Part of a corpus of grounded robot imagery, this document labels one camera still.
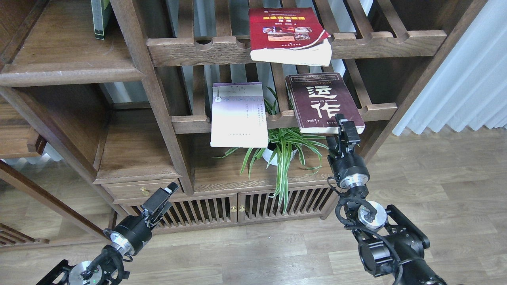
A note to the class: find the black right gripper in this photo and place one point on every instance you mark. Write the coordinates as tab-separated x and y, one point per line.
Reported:
348	168

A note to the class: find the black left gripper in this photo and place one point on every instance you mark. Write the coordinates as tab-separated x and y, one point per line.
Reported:
133	232

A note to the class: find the dark maroon hardcover book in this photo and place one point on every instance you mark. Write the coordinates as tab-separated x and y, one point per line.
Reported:
317	97

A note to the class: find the red paperback book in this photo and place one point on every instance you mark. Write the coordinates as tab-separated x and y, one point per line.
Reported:
288	36

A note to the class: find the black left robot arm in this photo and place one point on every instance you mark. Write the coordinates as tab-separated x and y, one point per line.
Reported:
106	268

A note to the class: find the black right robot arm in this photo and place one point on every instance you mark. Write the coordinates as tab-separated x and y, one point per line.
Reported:
388	242

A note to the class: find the brass drawer knob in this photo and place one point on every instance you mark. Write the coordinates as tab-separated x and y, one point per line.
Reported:
145	191

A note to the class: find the green spider plant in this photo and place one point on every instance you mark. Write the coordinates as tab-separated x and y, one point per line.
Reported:
292	138

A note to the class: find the white plant pot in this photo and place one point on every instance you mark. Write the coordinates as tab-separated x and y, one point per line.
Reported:
274	155

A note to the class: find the dark wooden bookshelf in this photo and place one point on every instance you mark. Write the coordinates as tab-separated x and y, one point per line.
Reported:
132	111

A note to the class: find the white lavender paperback book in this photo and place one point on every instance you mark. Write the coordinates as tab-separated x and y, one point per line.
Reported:
238	116

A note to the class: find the white pleated curtain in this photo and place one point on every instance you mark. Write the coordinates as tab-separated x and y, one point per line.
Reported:
469	88

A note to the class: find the green spine book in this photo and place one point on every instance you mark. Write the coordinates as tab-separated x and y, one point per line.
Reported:
101	12

